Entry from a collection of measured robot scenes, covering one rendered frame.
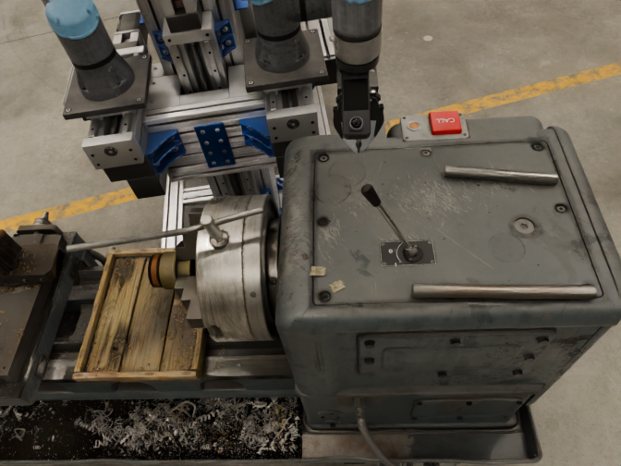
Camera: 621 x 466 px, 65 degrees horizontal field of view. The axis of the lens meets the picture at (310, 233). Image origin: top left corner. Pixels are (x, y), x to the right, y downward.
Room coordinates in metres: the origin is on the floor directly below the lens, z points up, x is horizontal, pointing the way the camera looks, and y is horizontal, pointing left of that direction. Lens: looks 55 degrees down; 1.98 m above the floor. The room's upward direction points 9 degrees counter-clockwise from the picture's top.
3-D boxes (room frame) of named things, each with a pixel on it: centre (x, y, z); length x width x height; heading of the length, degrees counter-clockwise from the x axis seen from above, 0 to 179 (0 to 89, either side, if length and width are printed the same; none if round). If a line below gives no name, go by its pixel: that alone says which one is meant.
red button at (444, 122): (0.73, -0.31, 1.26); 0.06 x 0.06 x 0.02; 82
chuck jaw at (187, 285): (0.49, 0.25, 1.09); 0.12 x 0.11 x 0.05; 172
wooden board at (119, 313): (0.61, 0.43, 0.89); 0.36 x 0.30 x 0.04; 172
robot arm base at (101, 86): (1.19, 0.50, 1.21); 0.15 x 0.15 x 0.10
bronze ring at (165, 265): (0.59, 0.31, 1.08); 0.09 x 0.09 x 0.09; 82
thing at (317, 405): (0.54, -0.23, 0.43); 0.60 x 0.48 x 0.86; 82
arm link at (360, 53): (0.68, -0.12, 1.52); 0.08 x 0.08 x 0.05
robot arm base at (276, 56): (1.19, 0.00, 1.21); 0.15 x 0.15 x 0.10
